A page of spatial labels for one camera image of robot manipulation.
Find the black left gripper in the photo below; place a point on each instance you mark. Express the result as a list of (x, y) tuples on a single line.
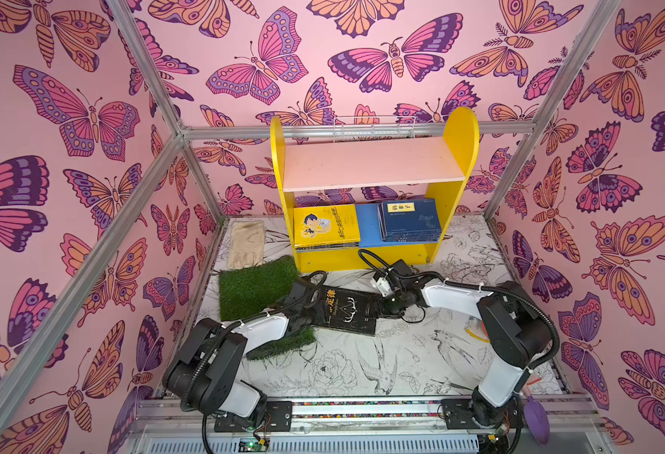
[(318, 307)]

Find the black book gold title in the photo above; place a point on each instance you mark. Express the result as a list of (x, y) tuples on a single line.
[(347, 310)]

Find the yellow black book bottom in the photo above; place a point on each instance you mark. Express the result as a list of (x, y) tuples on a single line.
[(326, 224)]

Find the dark portrait cover book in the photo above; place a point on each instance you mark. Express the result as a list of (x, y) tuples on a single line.
[(327, 247)]

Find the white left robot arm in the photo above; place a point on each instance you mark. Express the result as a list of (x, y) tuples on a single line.
[(204, 371)]

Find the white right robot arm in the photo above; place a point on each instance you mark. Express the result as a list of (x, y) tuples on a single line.
[(520, 333)]

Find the green artificial grass mat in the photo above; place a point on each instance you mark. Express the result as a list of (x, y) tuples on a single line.
[(246, 292)]

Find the beige cloth glove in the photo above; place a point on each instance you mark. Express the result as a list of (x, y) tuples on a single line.
[(247, 242)]

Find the small green circuit board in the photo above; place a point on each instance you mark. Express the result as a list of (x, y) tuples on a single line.
[(253, 445)]

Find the purple bulb object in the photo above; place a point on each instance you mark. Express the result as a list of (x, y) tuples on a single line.
[(537, 420)]

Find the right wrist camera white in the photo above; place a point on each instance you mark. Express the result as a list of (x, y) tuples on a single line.
[(382, 283)]

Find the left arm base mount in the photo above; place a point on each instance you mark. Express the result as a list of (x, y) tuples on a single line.
[(268, 416)]

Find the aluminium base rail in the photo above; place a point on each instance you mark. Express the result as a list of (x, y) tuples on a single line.
[(398, 424)]

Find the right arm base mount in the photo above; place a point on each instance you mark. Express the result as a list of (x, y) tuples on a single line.
[(475, 413)]

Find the clear wire rack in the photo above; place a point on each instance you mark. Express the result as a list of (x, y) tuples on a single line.
[(358, 128)]

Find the aluminium frame post right rear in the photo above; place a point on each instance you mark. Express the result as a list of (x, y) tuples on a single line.
[(583, 46)]

